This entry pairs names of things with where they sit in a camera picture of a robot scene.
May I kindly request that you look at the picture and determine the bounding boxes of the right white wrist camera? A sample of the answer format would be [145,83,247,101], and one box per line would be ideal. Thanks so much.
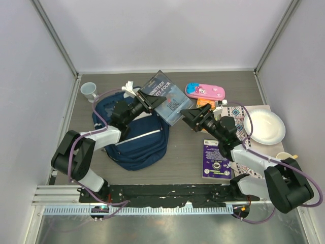
[213,99,228,115]

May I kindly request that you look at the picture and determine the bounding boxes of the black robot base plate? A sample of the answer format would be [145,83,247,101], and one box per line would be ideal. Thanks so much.
[79,184,261,208]

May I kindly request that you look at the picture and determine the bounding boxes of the cream yellow mug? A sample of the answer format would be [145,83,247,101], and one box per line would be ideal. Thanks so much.
[276,152,298,160]

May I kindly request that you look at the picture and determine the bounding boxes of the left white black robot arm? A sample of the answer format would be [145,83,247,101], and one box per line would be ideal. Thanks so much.
[51,92,169,203]

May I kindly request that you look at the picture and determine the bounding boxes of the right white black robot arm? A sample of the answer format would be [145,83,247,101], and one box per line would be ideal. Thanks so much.
[181,104,314,214]

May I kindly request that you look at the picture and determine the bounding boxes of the white slotted cable duct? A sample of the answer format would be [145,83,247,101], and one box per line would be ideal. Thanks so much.
[43,203,233,216]

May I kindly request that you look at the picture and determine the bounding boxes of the orange green treehouse book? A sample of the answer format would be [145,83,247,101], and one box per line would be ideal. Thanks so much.
[196,98,221,120]

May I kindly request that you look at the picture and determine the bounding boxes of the patterned beige placemat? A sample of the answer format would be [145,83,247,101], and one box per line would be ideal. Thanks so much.
[221,106,284,178]

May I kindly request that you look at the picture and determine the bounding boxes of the purple paperback book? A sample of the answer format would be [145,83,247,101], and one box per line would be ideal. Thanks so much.
[202,139,232,180]

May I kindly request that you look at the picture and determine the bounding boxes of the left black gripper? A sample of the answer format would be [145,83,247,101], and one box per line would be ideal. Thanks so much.
[124,90,166,125]

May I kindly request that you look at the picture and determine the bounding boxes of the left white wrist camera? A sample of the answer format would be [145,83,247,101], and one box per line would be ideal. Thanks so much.
[121,81,140,98]

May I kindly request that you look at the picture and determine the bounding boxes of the dark blue 1984 book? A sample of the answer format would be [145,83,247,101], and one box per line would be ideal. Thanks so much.
[140,70,193,126]

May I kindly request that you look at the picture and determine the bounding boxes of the navy blue student backpack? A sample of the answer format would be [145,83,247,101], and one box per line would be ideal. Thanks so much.
[95,91,170,171]

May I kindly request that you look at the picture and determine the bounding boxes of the light blue footed cup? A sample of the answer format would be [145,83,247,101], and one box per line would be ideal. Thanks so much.
[80,82,98,103]

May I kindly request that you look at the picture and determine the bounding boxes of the white shallow bowl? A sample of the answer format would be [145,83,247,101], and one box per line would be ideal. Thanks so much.
[249,109,286,145]

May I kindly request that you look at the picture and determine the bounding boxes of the pink cartoon pencil case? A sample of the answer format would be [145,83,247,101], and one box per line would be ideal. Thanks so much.
[185,83,225,101]

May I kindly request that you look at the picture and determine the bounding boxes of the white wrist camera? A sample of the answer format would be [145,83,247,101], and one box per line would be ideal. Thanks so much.
[213,99,228,115]
[121,81,140,98]

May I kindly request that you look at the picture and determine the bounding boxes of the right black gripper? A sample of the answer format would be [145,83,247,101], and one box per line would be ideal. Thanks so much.
[180,103,225,142]

